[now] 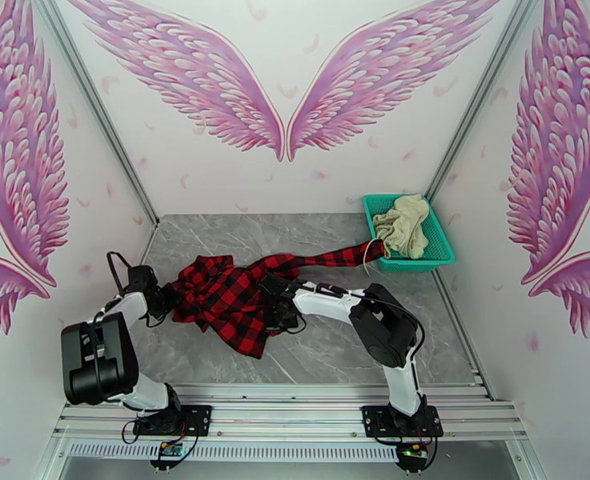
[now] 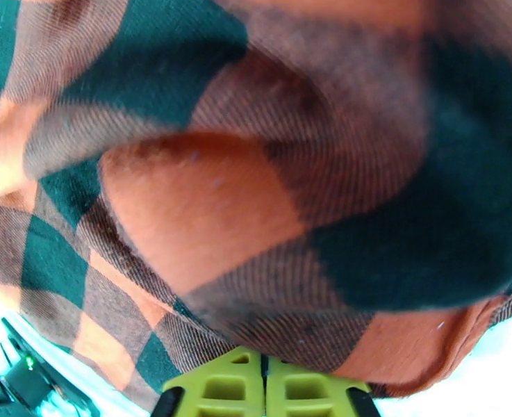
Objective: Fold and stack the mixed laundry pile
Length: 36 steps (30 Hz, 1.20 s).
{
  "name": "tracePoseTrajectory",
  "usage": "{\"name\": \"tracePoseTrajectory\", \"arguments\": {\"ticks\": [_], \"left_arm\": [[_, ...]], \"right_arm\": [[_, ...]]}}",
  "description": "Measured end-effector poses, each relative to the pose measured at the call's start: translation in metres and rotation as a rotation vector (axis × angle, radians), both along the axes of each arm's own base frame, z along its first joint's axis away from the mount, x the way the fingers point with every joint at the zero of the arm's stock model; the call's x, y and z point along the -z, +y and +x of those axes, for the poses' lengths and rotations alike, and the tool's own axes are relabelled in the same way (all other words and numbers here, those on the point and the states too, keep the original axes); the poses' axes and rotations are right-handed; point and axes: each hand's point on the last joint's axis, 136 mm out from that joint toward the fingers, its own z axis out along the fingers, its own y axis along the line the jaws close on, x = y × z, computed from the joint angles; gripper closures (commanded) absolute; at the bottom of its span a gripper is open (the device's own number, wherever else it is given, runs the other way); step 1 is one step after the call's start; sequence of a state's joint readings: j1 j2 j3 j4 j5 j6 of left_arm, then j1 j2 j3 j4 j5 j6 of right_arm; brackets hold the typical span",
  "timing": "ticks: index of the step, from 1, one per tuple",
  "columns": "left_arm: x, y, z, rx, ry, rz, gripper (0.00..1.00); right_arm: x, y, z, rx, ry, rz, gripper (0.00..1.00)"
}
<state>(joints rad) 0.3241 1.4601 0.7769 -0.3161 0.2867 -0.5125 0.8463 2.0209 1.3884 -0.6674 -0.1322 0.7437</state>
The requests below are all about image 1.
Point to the red black plaid shirt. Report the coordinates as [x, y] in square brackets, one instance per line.
[224, 303]

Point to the cream shorts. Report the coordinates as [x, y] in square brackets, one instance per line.
[407, 228]

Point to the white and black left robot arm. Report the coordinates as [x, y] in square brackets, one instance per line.
[99, 363]

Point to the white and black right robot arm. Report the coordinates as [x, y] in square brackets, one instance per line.
[384, 328]

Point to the small circuit board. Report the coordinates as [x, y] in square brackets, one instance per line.
[413, 449]
[169, 449]

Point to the teal plastic basket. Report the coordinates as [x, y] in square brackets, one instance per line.
[439, 243]

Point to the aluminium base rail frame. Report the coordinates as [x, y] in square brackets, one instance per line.
[284, 416]

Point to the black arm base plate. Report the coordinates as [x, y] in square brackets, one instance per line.
[197, 418]
[374, 418]

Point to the aluminium corner post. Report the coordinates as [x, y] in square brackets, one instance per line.
[480, 98]
[99, 113]

